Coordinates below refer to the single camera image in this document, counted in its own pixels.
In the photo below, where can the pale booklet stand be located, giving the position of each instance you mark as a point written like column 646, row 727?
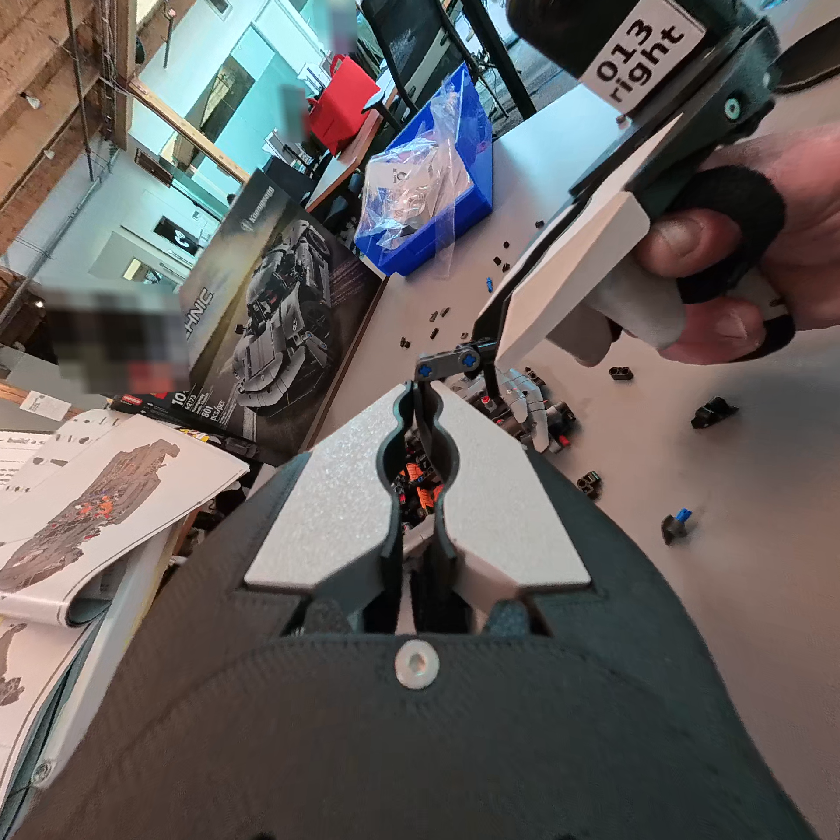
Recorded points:
column 98, row 656

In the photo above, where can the grey toy brick car model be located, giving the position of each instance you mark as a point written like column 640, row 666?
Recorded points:
column 525, row 407

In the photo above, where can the building instruction booklet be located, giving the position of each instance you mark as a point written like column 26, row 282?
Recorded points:
column 118, row 485

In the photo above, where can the white paper card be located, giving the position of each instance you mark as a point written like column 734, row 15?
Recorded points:
column 43, row 405

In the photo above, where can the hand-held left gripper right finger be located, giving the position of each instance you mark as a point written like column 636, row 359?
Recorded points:
column 518, row 518

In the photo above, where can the person's right hand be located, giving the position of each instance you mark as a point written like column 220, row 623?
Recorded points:
column 800, row 229

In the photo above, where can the small toy brick beam subassembly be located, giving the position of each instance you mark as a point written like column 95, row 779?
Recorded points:
column 459, row 359

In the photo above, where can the wooden-edged office desk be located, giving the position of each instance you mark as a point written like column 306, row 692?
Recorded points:
column 341, row 170

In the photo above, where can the black toy brick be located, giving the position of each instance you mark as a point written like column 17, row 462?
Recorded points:
column 621, row 373
column 589, row 484
column 714, row 413

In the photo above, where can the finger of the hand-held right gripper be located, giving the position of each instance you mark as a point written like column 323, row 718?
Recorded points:
column 630, row 157
column 571, row 282

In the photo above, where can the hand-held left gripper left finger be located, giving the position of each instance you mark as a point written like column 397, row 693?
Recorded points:
column 321, row 518

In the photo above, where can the blue plastic bin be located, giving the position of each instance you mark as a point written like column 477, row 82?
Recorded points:
column 400, row 259

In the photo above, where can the toy car set box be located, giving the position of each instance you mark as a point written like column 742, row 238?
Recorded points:
column 282, row 295

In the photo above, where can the red bag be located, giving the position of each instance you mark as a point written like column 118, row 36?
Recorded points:
column 341, row 105

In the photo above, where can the black office chair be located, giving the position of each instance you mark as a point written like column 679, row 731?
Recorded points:
column 407, row 39

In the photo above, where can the grey brick with blue pin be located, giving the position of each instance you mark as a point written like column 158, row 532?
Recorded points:
column 676, row 528

